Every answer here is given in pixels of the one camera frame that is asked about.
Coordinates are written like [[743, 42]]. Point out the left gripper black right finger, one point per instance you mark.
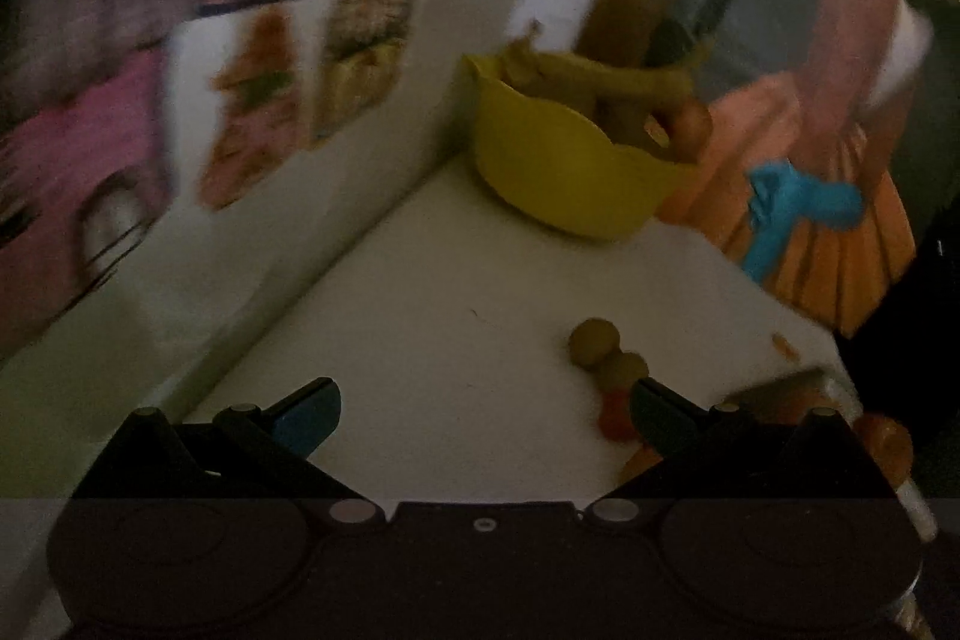
[[677, 429]]

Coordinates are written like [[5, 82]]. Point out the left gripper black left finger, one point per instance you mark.
[[298, 423]]

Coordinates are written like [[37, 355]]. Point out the small red apple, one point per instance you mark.
[[614, 420]]

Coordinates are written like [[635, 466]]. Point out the brown kiwi middle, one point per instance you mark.
[[620, 370]]

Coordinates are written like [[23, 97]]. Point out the brown kiwi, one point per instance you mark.
[[592, 341], [620, 370]]

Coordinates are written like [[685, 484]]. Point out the brown kiwi far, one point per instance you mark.
[[592, 341]]

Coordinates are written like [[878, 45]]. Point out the metal tray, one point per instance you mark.
[[789, 398]]

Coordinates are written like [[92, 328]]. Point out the small orange sticker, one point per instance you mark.
[[784, 347]]

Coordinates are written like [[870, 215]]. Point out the large red apple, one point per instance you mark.
[[889, 445]]

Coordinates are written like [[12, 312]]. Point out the yellow plastic fruit bowl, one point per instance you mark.
[[557, 167]]

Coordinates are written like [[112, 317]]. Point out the orange fruit in bowl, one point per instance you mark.
[[686, 131]]

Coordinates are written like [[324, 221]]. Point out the children's house drawings poster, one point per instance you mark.
[[89, 91]]

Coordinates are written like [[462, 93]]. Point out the yellow banana in bowl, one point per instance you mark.
[[525, 66]]

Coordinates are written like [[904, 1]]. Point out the painting of orange skirt woman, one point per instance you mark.
[[795, 186]]

